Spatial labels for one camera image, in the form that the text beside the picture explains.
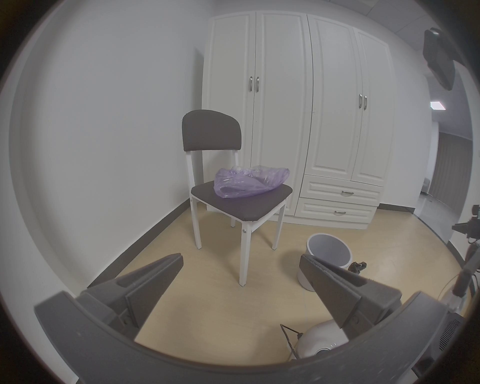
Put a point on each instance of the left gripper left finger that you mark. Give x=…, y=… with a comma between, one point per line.
x=150, y=288

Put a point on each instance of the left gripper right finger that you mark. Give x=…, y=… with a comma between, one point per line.
x=337, y=292

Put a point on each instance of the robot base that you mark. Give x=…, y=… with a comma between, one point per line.
x=322, y=337

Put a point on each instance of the ceiling light panel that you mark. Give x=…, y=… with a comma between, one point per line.
x=438, y=105

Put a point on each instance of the purple plastic bag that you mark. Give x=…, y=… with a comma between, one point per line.
x=243, y=183

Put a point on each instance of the grey and white chair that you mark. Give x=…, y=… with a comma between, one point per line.
x=210, y=131

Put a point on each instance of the white wardrobe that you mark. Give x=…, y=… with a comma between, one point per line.
x=330, y=112

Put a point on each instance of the black plastic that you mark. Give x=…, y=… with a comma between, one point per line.
x=357, y=267

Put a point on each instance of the white trash bin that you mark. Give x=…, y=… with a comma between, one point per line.
x=330, y=249

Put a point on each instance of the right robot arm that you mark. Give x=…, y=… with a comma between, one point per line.
x=468, y=270

